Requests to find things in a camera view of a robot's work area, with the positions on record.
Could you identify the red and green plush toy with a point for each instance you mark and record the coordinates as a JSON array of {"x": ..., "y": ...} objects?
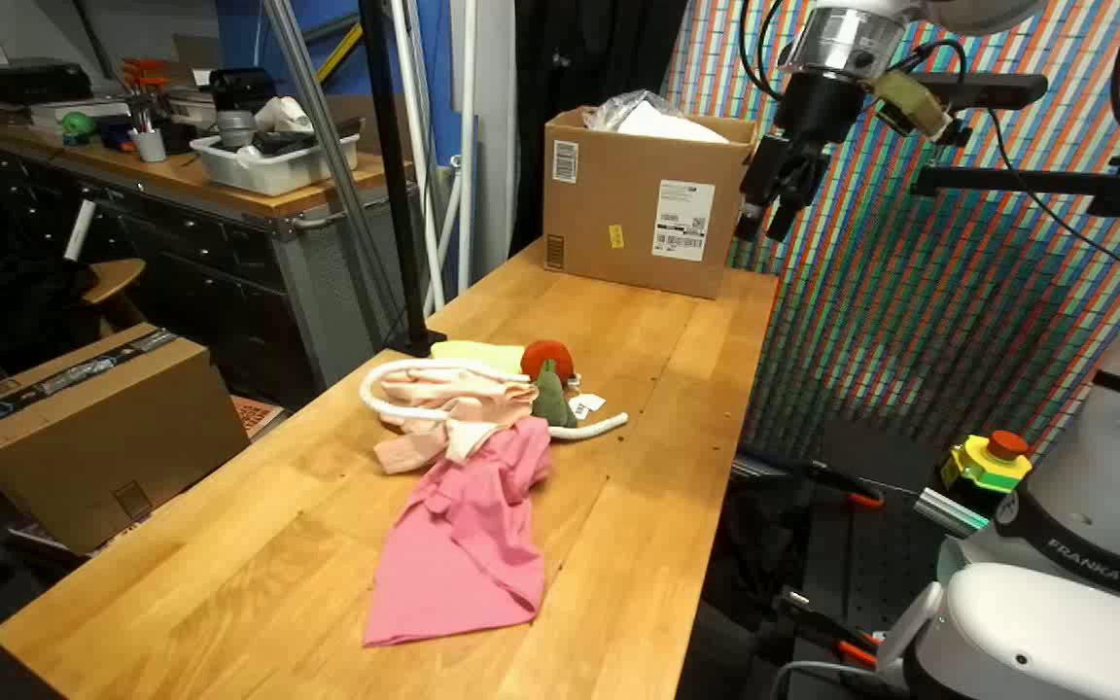
[{"x": 551, "y": 368}]

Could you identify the white plastic tray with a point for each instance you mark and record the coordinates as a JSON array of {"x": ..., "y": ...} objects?
[{"x": 258, "y": 171}]

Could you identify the white plastic bag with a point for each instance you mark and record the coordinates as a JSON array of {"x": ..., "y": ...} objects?
[{"x": 648, "y": 114}]

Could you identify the wooden workbench with drawers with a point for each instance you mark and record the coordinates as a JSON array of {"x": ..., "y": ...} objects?
[{"x": 280, "y": 291}]

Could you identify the cardboard box on table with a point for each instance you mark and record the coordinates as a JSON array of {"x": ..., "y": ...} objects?
[{"x": 648, "y": 212}]

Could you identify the cardboard box on floor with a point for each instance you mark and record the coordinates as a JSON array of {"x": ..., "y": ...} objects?
[{"x": 112, "y": 431}]

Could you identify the pale peach cloth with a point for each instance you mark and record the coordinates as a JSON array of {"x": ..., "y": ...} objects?
[{"x": 442, "y": 409}]

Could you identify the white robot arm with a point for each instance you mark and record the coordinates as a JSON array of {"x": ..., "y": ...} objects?
[{"x": 846, "y": 61}]

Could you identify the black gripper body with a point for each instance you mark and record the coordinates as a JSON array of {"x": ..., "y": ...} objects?
[{"x": 812, "y": 114}]

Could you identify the emergency stop button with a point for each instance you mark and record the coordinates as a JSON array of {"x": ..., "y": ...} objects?
[{"x": 973, "y": 480}]

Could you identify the aluminium tripod pole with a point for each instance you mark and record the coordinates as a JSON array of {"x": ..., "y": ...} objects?
[{"x": 339, "y": 169}]

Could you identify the pink cloth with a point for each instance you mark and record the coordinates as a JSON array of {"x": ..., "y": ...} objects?
[{"x": 461, "y": 556}]

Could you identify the yellow cloth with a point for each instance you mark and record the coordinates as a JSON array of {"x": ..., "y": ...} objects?
[{"x": 491, "y": 354}]

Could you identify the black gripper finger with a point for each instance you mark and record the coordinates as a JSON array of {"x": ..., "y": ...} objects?
[
  {"x": 763, "y": 191},
  {"x": 796, "y": 188}
]

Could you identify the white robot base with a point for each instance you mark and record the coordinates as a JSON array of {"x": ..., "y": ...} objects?
[{"x": 1030, "y": 613}]

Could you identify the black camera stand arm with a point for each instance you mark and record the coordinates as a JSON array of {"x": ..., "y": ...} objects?
[{"x": 1011, "y": 92}]

